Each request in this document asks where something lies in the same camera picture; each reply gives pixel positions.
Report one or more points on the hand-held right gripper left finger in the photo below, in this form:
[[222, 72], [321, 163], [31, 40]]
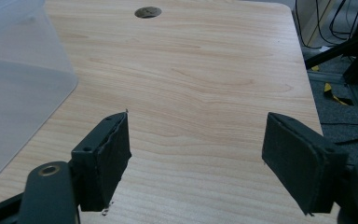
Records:
[[105, 161]]

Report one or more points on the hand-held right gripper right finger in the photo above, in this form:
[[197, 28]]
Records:
[[298, 161]]

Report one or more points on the clear plastic storage box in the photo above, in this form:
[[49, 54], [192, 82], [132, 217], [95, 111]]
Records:
[[18, 93]]

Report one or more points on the yellow black floor tape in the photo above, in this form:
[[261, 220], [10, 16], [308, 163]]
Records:
[[327, 87]]

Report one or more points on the white plug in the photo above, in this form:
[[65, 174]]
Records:
[[324, 48]]

